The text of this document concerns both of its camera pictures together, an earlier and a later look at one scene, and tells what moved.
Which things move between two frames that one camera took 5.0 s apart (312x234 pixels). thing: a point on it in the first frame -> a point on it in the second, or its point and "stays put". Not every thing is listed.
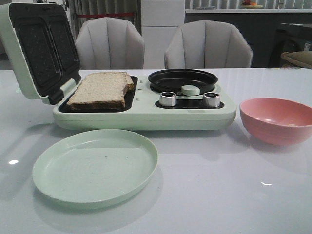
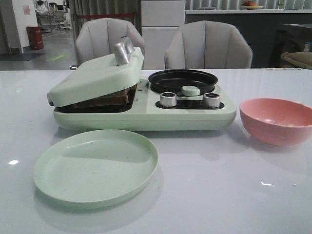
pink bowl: x=277 y=121 stays put
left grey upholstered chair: x=109 y=43 stays put
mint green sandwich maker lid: x=42 y=48 -> x=96 y=79
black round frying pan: x=172 y=80 stays put
